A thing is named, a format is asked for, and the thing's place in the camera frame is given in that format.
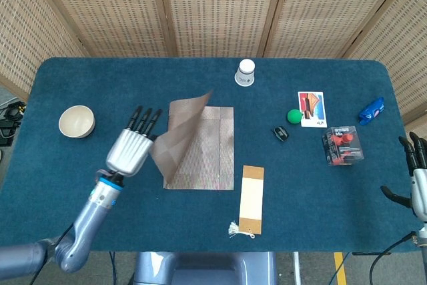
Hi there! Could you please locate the gold cream bookmark with tassel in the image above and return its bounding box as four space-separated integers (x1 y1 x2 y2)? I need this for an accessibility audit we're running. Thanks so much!
228 165 265 240

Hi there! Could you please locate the beige bowl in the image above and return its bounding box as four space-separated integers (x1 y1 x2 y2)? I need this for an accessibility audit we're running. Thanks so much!
58 105 96 139

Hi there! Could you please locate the blue snack packet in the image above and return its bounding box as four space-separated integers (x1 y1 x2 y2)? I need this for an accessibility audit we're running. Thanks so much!
358 97 385 125

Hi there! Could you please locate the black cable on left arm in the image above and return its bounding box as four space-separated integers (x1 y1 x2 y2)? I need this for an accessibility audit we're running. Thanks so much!
29 223 75 285

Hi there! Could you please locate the blue table cloth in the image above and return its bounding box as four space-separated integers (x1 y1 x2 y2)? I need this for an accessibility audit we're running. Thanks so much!
0 57 418 254

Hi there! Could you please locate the colourful postcard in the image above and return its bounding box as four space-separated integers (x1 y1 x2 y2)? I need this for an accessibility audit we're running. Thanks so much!
298 91 328 129

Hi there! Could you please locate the grey woven placemat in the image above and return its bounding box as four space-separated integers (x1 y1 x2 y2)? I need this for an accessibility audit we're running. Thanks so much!
149 89 235 191

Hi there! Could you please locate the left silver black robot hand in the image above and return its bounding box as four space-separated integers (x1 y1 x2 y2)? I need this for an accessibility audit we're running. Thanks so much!
105 105 163 178

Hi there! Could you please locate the metal table leg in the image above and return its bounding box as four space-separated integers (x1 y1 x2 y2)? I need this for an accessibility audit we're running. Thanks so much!
292 252 303 285

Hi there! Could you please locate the white paper cup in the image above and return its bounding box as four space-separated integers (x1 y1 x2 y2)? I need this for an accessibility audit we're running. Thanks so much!
234 59 257 87

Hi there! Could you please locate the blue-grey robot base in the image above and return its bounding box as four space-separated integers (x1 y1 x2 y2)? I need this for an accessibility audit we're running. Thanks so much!
133 250 278 285

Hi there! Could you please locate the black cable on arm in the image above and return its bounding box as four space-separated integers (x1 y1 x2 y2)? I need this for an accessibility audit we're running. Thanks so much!
368 230 418 285
29 223 75 285

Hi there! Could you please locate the woven wooden folding screen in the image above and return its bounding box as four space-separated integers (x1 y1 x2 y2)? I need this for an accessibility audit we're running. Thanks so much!
0 0 427 125

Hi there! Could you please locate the blue cable under table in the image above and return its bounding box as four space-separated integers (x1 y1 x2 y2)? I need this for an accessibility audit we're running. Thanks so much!
109 251 118 285

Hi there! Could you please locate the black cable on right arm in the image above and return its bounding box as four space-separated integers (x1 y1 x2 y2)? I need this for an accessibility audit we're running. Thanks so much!
368 230 418 285

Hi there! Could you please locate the black equipment on floor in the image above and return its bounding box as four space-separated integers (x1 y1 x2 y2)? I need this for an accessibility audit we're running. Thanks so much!
0 99 28 148

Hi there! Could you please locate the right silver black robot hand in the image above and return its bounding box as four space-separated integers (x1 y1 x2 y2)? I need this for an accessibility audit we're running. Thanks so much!
380 131 427 222

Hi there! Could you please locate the dark object at edge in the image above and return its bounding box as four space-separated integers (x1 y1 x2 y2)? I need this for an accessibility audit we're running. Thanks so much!
321 125 365 167

